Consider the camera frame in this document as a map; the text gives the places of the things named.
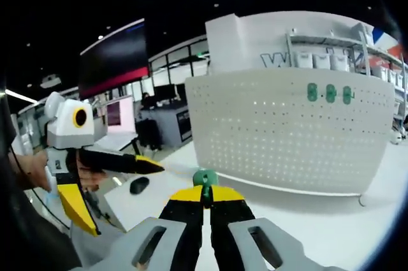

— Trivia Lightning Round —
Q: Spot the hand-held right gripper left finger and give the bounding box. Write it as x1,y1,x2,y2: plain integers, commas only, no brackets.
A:
110,184,205,271

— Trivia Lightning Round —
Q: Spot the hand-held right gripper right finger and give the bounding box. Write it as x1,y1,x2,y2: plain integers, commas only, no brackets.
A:
208,184,317,271

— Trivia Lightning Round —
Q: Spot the green hook assembly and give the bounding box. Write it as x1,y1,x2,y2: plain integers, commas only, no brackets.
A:
306,82,319,105
192,168,220,210
324,84,337,105
342,84,356,106

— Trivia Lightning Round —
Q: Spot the white perforated mounting plate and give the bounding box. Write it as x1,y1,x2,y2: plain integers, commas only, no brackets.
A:
184,67,396,207

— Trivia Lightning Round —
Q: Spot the person's left hand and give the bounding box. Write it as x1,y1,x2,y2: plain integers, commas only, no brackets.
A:
15,149,54,193

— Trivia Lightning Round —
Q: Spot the white desk with black legs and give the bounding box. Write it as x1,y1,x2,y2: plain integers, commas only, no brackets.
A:
92,132,142,157

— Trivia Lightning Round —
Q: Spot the black computer mouse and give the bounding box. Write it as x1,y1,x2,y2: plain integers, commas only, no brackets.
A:
129,176,150,195

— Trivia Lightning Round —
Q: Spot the laptop with pink screen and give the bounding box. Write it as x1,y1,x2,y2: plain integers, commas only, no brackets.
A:
106,96,136,135

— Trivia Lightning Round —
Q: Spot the black office chair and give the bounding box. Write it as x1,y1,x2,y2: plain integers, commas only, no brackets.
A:
135,119,163,152

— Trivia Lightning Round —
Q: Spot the grey ceiling projector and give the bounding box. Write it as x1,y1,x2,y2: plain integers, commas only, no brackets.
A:
40,75,62,89

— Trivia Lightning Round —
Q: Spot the person's dark grey shirt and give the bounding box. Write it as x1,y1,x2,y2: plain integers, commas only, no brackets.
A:
0,168,82,271

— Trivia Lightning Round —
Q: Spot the grey desk with dark panel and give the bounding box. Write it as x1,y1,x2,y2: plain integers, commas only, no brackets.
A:
140,106,194,150

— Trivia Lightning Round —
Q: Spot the white plastic storage bin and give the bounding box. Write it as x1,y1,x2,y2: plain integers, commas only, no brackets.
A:
314,54,330,70
330,54,349,71
295,52,314,68

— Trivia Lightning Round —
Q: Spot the grey metal shelf rack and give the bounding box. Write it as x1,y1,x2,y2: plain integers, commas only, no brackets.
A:
358,22,408,119
285,27,372,77

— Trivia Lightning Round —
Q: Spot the row of white bins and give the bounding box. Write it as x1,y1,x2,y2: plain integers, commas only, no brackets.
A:
371,65,408,89

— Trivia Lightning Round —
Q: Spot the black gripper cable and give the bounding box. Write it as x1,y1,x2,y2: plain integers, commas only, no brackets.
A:
9,146,71,231

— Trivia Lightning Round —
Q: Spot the large black wall screen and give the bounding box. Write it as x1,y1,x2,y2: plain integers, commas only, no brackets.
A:
78,18,150,100

